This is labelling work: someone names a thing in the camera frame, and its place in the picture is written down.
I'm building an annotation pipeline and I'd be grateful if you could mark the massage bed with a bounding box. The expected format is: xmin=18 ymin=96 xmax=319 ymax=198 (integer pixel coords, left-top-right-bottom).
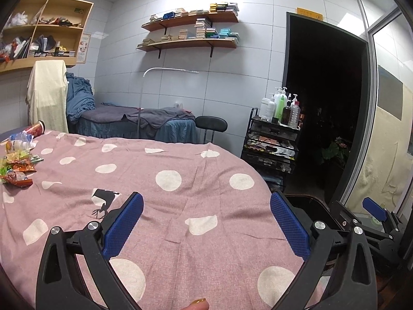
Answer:
xmin=68 ymin=102 xmax=197 ymax=144

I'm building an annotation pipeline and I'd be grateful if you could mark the black trash bin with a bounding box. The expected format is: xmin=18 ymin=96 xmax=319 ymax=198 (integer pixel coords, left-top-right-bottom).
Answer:
xmin=285 ymin=194 xmax=336 ymax=230

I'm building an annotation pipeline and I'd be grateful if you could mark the green pump bottle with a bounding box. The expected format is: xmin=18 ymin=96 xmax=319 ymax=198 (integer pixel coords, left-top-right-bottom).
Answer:
xmin=274 ymin=87 xmax=288 ymax=123

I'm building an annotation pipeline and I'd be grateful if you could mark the pile of snack wrappers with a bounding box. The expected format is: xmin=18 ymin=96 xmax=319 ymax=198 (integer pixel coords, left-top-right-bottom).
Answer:
xmin=0 ymin=153 xmax=44 ymax=188

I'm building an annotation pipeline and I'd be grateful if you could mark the red paper cup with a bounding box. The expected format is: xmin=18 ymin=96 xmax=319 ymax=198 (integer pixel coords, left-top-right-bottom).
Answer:
xmin=25 ymin=120 xmax=45 ymax=136

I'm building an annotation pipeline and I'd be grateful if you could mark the wooden wall shelf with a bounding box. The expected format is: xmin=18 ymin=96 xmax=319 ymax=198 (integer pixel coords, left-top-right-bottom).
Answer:
xmin=136 ymin=37 xmax=239 ymax=59
xmin=141 ymin=12 xmax=240 ymax=34

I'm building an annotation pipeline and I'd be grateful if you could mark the yellow label plastic bottle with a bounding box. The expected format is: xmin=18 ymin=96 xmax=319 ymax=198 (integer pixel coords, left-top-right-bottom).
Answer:
xmin=6 ymin=132 xmax=36 ymax=154

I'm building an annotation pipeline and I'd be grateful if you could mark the pink polka dot blanket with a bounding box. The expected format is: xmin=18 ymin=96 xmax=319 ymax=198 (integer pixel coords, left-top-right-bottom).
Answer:
xmin=0 ymin=131 xmax=333 ymax=310

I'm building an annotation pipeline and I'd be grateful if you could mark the row of flat boxes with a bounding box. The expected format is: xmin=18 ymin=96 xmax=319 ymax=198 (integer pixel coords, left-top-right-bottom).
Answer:
xmin=28 ymin=48 xmax=76 ymax=58

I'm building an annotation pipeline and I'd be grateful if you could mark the cream cloth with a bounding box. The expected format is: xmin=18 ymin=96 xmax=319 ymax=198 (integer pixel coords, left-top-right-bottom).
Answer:
xmin=26 ymin=60 xmax=69 ymax=133

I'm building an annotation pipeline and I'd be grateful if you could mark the orange wall sign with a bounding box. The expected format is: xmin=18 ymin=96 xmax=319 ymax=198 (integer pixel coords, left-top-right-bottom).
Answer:
xmin=297 ymin=7 xmax=323 ymax=20

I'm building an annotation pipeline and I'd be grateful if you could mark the wall poster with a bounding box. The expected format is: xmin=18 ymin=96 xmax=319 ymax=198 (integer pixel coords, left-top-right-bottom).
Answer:
xmin=77 ymin=33 xmax=91 ymax=63

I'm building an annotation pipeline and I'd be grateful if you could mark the black stool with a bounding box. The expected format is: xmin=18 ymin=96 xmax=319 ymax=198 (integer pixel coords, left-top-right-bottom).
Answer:
xmin=195 ymin=115 xmax=228 ymax=144

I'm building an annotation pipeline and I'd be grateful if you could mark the white plastic bag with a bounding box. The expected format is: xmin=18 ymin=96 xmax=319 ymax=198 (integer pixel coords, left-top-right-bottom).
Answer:
xmin=10 ymin=11 xmax=29 ymax=26

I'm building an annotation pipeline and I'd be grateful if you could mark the blue bedding pile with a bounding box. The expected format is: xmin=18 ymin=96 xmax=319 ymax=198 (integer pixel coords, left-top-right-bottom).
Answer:
xmin=65 ymin=73 xmax=96 ymax=121

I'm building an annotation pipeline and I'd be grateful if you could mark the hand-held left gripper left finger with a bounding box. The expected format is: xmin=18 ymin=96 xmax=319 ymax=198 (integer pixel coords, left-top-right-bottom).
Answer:
xmin=35 ymin=191 xmax=145 ymax=310

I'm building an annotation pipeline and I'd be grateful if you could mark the pile of dark clothes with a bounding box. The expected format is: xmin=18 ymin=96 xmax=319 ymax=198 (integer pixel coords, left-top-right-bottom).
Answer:
xmin=34 ymin=35 xmax=59 ymax=55

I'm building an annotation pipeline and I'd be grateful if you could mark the white pump bottle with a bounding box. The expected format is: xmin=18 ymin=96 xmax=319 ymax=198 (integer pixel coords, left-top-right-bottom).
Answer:
xmin=267 ymin=94 xmax=278 ymax=121

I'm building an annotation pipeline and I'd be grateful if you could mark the grey blanket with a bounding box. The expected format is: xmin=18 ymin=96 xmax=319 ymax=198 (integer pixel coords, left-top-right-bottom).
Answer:
xmin=124 ymin=106 xmax=196 ymax=130

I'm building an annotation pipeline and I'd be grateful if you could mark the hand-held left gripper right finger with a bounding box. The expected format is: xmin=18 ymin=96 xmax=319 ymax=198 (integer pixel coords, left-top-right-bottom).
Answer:
xmin=270 ymin=191 xmax=378 ymax=310

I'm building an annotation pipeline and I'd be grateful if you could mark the black trolley cart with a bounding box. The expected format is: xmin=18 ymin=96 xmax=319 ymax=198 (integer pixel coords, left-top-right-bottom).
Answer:
xmin=241 ymin=106 xmax=302 ymax=191

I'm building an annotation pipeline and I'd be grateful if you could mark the wooden cubby shelf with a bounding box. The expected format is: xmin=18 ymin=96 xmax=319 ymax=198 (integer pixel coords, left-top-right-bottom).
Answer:
xmin=0 ymin=0 xmax=95 ymax=73

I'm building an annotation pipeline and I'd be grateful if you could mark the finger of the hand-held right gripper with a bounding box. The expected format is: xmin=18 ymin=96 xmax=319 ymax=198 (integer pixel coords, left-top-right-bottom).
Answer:
xmin=362 ymin=197 xmax=413 ymax=233
xmin=329 ymin=200 xmax=399 ymax=243

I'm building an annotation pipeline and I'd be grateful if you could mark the white floor lamp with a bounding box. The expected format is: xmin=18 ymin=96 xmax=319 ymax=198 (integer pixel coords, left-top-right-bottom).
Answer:
xmin=138 ymin=67 xmax=199 ymax=139

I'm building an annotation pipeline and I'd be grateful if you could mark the potted plant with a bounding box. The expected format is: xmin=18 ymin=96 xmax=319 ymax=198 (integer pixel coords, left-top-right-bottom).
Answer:
xmin=321 ymin=136 xmax=351 ymax=168

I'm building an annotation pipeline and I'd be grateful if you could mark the aluminium framed glass door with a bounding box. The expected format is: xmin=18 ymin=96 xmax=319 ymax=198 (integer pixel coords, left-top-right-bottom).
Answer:
xmin=342 ymin=6 xmax=413 ymax=220

